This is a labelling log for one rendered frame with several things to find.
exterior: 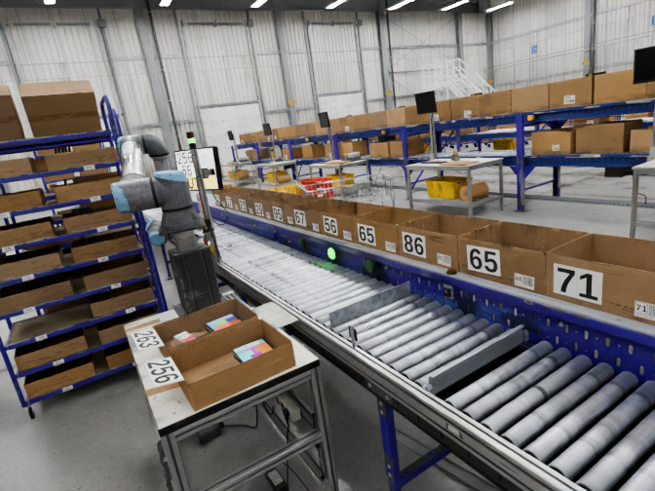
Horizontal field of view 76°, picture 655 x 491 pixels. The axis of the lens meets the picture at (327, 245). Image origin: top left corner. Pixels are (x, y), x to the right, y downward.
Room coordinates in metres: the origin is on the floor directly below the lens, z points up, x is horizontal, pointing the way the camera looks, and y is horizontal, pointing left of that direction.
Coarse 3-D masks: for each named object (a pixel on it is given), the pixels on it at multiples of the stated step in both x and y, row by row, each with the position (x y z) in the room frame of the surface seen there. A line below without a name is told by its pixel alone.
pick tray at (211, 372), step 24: (216, 336) 1.52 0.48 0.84; (240, 336) 1.56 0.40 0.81; (264, 336) 1.60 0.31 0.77; (192, 360) 1.46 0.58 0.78; (216, 360) 1.48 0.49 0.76; (264, 360) 1.32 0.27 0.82; (288, 360) 1.36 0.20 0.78; (192, 384) 1.19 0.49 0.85; (216, 384) 1.23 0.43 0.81; (240, 384) 1.26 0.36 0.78
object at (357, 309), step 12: (396, 288) 1.85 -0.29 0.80; (408, 288) 1.88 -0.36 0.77; (360, 300) 1.74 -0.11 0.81; (372, 300) 1.78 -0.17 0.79; (384, 300) 1.81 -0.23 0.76; (396, 300) 1.84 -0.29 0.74; (336, 312) 1.68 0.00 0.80; (348, 312) 1.71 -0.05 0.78; (360, 312) 1.74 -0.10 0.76; (336, 324) 1.67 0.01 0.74
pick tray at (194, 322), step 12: (228, 300) 1.87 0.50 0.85; (192, 312) 1.79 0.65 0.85; (204, 312) 1.81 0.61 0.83; (216, 312) 1.84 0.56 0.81; (228, 312) 1.86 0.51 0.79; (240, 312) 1.84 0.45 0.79; (252, 312) 1.69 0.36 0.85; (156, 324) 1.70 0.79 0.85; (168, 324) 1.72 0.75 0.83; (180, 324) 1.75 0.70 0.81; (192, 324) 1.78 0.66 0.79; (204, 324) 1.80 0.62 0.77; (240, 324) 1.60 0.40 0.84; (168, 336) 1.72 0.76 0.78; (204, 336) 1.53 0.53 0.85; (168, 348) 1.64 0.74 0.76
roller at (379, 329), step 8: (432, 304) 1.73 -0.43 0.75; (440, 304) 1.74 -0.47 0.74; (408, 312) 1.68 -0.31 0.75; (416, 312) 1.68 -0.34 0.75; (424, 312) 1.69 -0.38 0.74; (392, 320) 1.63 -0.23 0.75; (400, 320) 1.63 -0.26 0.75; (408, 320) 1.64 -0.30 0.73; (376, 328) 1.57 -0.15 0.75; (384, 328) 1.58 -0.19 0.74; (392, 328) 1.59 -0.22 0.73; (360, 336) 1.53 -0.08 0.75; (368, 336) 1.54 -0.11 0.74
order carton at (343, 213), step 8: (328, 208) 2.78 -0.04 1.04; (336, 208) 2.81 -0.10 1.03; (344, 208) 2.84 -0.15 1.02; (352, 208) 2.87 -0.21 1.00; (360, 208) 2.82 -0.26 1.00; (368, 208) 2.74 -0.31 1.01; (376, 208) 2.67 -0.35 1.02; (320, 216) 2.73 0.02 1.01; (328, 216) 2.63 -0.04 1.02; (336, 216) 2.55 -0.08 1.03; (344, 216) 2.47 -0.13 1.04; (352, 216) 2.87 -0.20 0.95; (344, 224) 2.48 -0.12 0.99; (352, 224) 2.41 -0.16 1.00; (352, 232) 2.42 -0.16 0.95; (344, 240) 2.50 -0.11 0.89; (352, 240) 2.43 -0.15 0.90
